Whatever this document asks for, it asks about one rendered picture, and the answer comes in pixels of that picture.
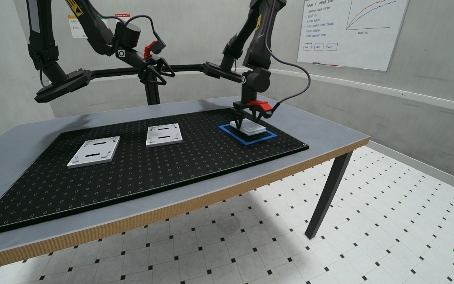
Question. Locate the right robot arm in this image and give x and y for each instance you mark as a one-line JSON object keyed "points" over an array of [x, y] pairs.
{"points": [[44, 52]]}

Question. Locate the white plate holder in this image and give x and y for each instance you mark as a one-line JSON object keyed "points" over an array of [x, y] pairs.
{"points": [[163, 135], [95, 152]]}

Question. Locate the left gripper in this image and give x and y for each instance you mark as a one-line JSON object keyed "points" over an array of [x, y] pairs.
{"points": [[248, 100]]}

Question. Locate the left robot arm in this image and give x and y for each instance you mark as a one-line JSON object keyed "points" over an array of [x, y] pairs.
{"points": [[262, 14]]}

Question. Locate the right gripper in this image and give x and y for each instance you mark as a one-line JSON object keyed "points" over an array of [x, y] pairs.
{"points": [[144, 63]]}

